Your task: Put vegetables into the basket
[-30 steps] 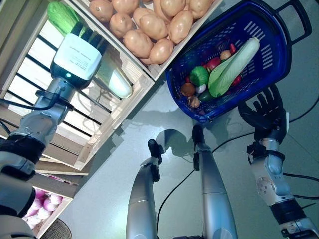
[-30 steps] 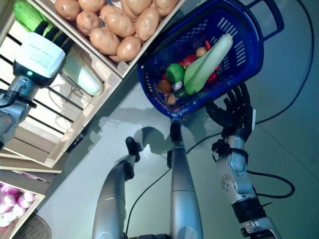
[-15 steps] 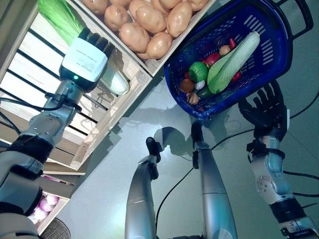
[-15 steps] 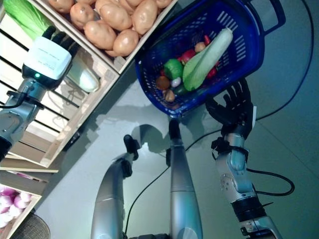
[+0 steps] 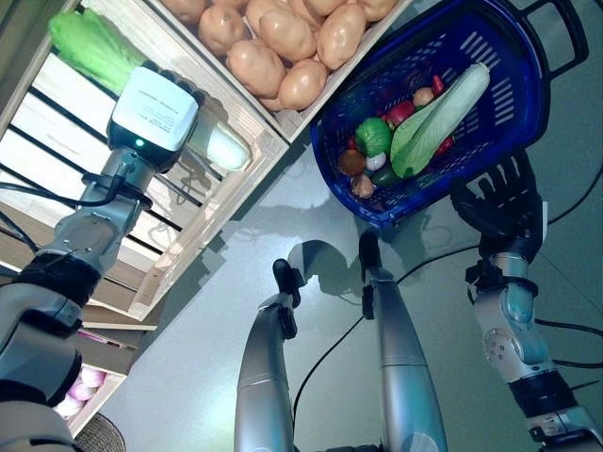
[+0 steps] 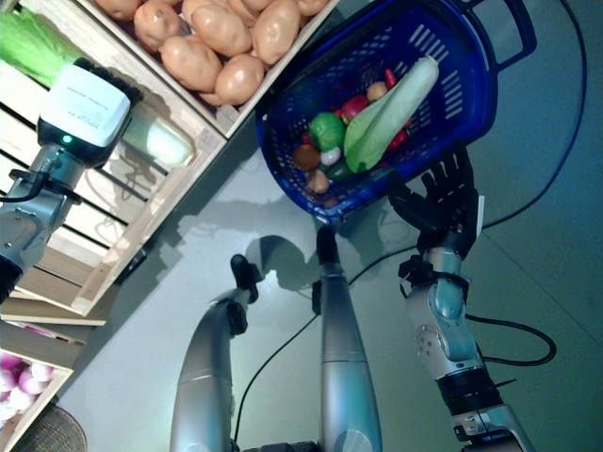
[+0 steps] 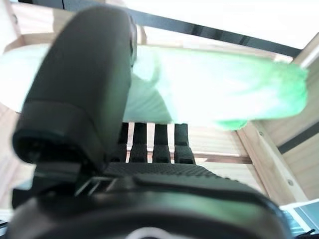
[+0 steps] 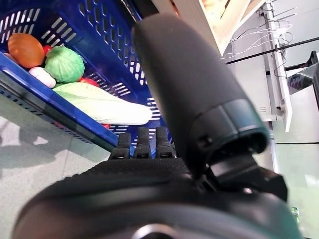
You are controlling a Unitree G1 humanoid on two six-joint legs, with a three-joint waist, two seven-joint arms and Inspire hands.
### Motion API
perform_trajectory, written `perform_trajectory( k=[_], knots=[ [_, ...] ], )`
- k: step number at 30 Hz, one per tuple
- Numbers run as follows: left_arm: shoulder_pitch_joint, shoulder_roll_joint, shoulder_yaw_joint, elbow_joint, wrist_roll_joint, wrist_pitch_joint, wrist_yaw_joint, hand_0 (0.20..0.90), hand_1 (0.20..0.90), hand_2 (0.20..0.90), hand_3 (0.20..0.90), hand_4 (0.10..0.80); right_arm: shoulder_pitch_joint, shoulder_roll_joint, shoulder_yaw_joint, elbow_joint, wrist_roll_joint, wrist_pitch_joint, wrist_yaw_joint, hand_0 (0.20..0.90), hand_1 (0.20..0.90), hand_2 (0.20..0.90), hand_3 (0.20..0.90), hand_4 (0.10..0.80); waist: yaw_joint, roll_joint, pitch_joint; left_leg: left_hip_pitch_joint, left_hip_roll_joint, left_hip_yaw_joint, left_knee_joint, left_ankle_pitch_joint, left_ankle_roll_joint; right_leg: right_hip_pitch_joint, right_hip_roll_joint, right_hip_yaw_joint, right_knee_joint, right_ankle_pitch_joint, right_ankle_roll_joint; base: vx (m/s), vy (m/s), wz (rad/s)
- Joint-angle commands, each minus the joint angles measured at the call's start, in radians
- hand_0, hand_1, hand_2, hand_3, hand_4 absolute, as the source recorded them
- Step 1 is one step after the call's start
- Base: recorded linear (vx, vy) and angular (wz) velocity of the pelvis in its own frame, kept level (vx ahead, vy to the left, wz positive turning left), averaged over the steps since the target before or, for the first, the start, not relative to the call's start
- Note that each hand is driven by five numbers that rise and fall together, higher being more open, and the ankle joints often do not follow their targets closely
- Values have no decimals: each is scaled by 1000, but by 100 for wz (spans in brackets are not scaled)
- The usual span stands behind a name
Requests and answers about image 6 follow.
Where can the slatted-bottom wooden crate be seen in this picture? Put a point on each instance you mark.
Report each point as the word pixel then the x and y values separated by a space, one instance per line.
pixel 155 202

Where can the tan ginger toy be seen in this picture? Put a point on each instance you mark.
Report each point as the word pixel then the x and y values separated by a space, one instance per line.
pixel 318 181

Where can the silver robot right leg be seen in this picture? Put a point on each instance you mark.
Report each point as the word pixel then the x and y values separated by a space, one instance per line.
pixel 344 367

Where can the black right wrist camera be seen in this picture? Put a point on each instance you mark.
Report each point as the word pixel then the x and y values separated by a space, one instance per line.
pixel 412 273

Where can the small white garlic toy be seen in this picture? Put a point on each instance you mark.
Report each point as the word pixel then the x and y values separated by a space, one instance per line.
pixel 330 156

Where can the small green cabbage toy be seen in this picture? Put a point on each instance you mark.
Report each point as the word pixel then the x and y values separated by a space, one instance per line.
pixel 326 131

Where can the red bell pepper toy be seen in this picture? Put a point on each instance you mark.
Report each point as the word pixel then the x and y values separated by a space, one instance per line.
pixel 398 140

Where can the tiny red vegetable toy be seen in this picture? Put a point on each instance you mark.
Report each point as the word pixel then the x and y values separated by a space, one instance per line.
pixel 306 139

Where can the grey woven basket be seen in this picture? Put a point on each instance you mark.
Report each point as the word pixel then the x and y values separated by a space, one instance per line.
pixel 52 433

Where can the tan potato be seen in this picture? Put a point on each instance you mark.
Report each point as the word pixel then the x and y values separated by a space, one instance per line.
pixel 313 7
pixel 190 63
pixel 278 30
pixel 221 30
pixel 240 79
pixel 158 26

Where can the silver robot left leg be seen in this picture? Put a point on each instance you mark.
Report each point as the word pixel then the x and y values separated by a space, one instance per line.
pixel 202 367

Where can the silver robot leg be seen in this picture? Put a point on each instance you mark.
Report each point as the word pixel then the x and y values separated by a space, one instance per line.
pixel 344 367
pixel 202 367

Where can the long napa cabbage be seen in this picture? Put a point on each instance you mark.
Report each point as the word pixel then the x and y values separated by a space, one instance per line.
pixel 386 122
pixel 28 47

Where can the small red tomato toy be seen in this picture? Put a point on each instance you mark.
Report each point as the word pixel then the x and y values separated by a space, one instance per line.
pixel 354 107

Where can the blue plastic shopping basket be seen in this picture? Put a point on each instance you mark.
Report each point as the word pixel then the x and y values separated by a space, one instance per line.
pixel 471 70

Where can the dark green cucumber toy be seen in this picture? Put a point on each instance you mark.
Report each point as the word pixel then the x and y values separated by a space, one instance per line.
pixel 337 171

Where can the small tan onion toy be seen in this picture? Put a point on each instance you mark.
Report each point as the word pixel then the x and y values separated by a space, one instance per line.
pixel 377 91

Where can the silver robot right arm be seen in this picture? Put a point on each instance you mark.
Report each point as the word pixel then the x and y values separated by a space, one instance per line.
pixel 443 339

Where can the small orange fruit toy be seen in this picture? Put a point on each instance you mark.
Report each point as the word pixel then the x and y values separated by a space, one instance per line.
pixel 307 156

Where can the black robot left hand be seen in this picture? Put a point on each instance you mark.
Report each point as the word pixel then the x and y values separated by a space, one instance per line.
pixel 85 113

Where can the wooden potato crate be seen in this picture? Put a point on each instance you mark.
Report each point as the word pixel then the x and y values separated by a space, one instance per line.
pixel 235 120

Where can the purple white turnip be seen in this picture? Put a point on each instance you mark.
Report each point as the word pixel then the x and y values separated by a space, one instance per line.
pixel 10 365
pixel 42 378

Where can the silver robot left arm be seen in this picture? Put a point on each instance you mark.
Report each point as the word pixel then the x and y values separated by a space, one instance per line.
pixel 28 221

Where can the small red carrot toy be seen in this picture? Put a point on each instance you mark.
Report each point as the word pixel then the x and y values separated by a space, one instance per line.
pixel 391 77

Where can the wooden display stand frame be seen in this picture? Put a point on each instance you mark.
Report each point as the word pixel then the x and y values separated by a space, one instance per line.
pixel 56 292

